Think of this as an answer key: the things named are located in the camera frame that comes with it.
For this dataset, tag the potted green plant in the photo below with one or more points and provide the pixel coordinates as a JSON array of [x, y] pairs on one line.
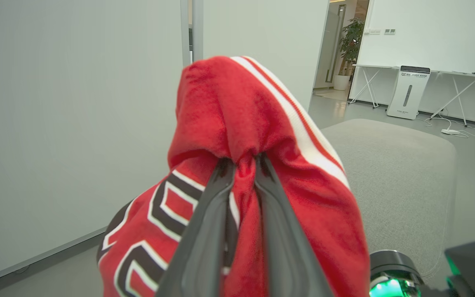
[[349, 49]]

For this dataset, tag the white wall switch panel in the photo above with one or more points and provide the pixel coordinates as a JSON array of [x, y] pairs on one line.
[[389, 31]]

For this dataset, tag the white floor-standing air purifier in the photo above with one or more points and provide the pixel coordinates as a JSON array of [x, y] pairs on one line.
[[407, 93]]

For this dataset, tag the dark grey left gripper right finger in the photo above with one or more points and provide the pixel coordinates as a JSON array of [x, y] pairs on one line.
[[285, 247]]

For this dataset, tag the white folding-leg table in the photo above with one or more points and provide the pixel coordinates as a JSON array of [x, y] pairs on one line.
[[447, 82]]

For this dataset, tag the grey upholstered seat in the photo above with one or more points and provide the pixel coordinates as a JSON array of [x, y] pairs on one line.
[[398, 181]]

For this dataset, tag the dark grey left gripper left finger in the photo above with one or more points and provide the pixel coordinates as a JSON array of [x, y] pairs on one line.
[[204, 243]]

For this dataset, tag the dark robot base with green light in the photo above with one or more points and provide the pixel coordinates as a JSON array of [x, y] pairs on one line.
[[435, 268]]

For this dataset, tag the red jersey with striped trim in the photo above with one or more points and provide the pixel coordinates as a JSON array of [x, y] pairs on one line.
[[237, 115]]

